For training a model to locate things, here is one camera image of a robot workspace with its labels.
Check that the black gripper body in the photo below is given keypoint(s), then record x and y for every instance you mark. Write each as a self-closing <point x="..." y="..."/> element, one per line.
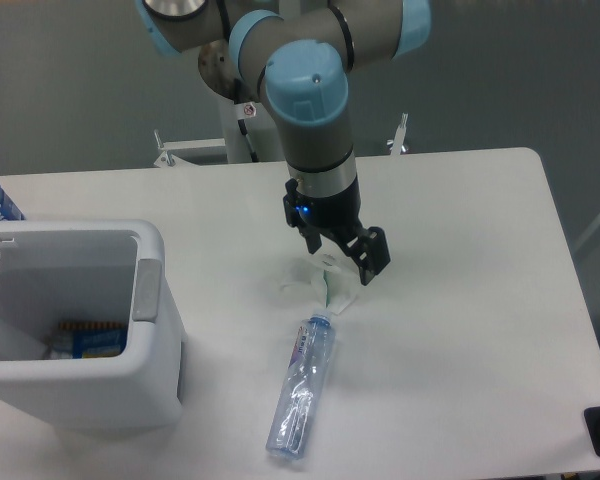
<point x="330" y="216"/>

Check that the white plastic wrapper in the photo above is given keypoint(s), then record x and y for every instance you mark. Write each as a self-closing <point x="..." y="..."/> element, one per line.
<point x="334" y="284"/>

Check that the clear plastic water bottle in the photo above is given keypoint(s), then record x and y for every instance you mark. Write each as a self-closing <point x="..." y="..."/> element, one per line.
<point x="302" y="387"/>

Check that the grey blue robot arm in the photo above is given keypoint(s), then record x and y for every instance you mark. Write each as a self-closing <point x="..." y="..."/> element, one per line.
<point x="298" y="71"/>

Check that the white trash can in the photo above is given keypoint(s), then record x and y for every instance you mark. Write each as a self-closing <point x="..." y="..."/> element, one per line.
<point x="100" y="270"/>

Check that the blue snack packet in bin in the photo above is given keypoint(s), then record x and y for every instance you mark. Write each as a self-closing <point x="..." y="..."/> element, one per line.
<point x="88" y="339"/>

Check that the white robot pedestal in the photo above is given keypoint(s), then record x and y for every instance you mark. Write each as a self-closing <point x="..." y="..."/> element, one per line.
<point x="239" y="107"/>

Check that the white base frame with bolts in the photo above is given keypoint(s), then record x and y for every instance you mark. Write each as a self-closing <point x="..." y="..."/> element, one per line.
<point x="215" y="151"/>

